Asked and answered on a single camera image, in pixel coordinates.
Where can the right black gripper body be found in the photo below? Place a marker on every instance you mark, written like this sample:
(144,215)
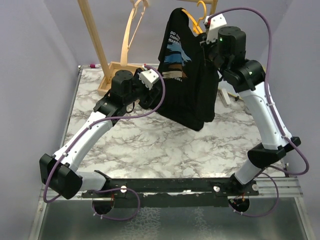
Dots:
(211,58)

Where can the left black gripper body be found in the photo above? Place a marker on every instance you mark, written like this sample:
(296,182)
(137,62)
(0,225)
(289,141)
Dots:
(140,92)

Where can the black printed t shirt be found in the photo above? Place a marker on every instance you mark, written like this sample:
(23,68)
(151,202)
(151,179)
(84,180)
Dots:
(191,85)

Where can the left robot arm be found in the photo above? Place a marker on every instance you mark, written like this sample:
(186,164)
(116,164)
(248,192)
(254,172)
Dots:
(59,171)

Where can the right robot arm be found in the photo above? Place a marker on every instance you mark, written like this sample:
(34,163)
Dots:
(227,52)

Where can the white board eraser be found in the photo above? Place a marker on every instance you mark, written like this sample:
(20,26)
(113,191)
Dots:
(225,97)

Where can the wooden clothes rack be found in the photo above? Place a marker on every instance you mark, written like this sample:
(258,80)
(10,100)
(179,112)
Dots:
(110,69)

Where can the small whiteboard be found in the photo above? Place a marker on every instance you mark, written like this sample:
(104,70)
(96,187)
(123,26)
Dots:
(236,97)

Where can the pink capped marker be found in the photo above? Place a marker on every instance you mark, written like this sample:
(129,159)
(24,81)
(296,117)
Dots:
(94,66)

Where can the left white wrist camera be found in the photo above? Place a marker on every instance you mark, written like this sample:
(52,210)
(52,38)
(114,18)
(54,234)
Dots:
(149,78)

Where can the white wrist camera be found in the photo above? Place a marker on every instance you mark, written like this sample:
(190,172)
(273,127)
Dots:
(212,27)
(149,78)

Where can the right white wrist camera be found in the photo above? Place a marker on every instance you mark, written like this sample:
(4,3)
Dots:
(212,27)

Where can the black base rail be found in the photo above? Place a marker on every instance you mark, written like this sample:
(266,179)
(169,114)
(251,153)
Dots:
(170,192)

